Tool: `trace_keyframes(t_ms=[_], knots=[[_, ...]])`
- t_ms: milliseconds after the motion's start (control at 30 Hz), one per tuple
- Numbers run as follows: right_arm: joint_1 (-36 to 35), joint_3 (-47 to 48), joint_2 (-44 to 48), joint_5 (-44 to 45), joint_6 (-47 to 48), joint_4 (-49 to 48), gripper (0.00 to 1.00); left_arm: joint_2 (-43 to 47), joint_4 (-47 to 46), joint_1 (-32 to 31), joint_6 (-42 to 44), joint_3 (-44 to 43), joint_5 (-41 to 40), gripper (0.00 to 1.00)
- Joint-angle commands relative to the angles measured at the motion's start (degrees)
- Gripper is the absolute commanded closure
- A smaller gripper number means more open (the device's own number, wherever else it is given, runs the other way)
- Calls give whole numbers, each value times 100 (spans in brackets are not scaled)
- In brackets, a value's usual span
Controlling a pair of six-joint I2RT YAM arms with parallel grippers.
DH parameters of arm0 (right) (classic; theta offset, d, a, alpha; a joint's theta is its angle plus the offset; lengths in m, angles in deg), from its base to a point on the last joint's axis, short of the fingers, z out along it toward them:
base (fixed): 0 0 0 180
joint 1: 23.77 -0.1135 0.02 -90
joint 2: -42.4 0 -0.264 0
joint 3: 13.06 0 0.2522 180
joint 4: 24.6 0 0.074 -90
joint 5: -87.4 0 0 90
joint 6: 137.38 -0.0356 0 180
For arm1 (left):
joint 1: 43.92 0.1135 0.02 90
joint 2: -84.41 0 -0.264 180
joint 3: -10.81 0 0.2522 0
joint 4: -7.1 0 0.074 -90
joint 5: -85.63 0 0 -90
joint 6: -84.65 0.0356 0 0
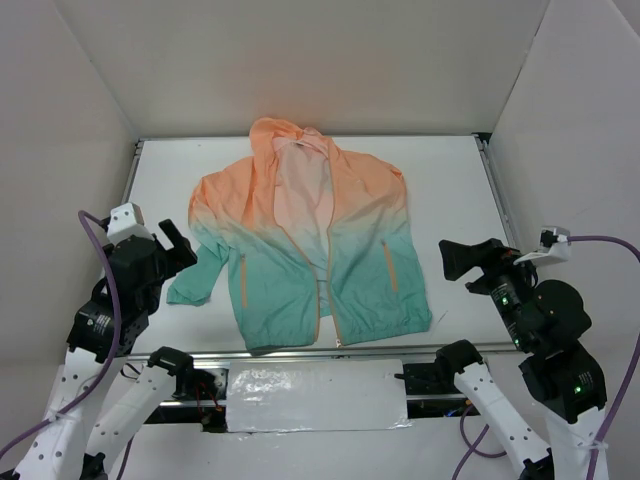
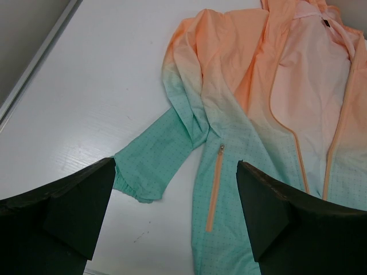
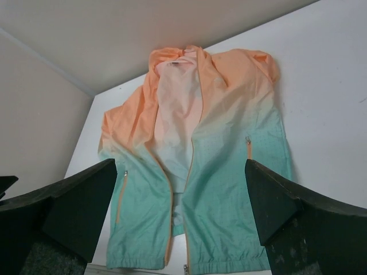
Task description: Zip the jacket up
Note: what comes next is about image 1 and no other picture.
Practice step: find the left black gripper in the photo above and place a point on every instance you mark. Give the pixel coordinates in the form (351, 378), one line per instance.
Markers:
(163, 255)

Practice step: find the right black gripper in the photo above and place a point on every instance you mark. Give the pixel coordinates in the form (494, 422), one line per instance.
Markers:
(489, 261)

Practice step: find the orange and teal zip jacket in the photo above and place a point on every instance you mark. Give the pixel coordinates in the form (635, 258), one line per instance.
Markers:
(306, 230)

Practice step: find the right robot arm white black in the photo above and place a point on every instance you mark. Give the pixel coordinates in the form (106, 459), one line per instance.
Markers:
(545, 320)

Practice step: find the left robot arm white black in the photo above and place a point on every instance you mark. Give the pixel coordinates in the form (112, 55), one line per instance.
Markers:
(79, 437)

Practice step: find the silver foil covered panel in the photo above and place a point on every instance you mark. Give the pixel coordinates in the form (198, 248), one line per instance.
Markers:
(335, 395)

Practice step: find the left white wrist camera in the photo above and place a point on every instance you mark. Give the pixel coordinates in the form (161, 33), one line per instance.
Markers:
(125, 221)

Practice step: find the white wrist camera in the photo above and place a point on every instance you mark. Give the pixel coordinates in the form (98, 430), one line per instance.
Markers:
(125, 221)
(554, 248)

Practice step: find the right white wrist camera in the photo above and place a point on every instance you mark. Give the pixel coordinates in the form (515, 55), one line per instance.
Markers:
(554, 248)

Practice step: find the aluminium table frame rail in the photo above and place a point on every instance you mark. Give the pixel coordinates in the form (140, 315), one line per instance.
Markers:
(452, 196)

